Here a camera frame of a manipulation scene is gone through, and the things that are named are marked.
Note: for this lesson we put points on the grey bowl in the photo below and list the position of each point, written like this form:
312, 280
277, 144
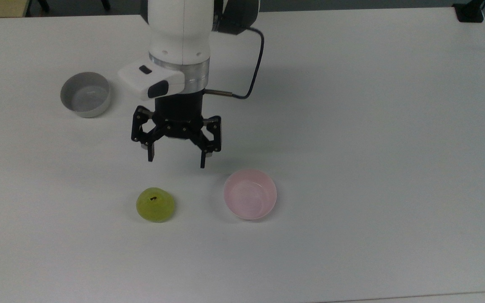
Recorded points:
84, 97

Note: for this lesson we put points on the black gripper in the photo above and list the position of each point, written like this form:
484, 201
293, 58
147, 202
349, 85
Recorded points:
181, 113

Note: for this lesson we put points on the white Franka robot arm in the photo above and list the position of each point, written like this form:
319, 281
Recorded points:
179, 33

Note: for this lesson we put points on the pink bowl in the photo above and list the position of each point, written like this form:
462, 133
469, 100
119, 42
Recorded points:
250, 195

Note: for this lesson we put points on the black stand clamp base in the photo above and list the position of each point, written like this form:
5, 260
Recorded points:
470, 11

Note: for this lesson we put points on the black furniture leg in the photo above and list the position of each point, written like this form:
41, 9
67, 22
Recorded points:
105, 4
43, 5

